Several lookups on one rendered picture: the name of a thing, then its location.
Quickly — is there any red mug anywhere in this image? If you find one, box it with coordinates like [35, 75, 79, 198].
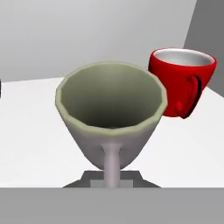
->
[147, 47, 218, 120]

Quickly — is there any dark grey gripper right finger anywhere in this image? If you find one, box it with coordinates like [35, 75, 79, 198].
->
[118, 170, 162, 189]

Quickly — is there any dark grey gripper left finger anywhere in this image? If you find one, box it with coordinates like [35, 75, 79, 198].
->
[62, 170, 106, 189]

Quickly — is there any pale grey stemmed glass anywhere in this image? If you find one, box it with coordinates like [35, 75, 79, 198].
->
[54, 61, 169, 189]

